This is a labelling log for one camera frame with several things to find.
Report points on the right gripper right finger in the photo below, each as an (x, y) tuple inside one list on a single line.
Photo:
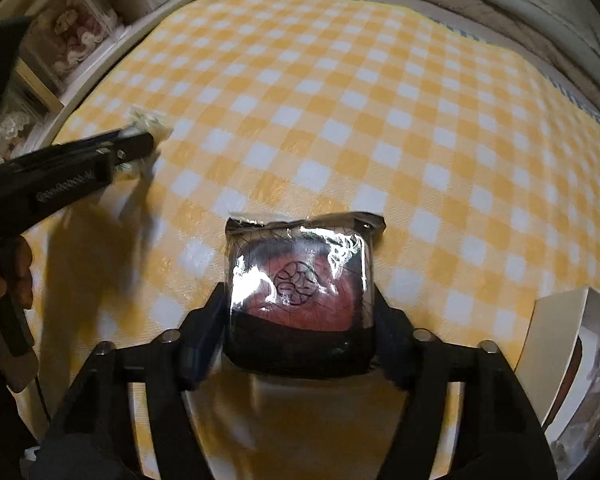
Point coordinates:
[(498, 435)]

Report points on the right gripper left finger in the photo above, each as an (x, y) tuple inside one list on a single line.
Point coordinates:
[(92, 434)]

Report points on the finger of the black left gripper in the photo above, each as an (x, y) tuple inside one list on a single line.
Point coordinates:
[(122, 147)]

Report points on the clear green print candy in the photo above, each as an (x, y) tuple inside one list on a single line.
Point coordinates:
[(159, 127)]

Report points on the dark mooncake packet red seal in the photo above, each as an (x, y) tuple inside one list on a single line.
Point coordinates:
[(301, 295)]

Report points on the left hand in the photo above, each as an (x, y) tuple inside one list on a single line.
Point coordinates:
[(15, 272)]

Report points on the white lace item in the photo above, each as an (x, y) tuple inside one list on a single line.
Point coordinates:
[(15, 127)]

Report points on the white cardboard box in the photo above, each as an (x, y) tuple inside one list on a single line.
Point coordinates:
[(559, 368)]

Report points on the framed bear picture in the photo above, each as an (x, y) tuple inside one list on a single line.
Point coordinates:
[(64, 33)]

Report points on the wooden bedside shelf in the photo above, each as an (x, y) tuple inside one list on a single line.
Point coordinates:
[(26, 91)]

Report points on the yellow white checked cloth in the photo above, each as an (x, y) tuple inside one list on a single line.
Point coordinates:
[(487, 175)]

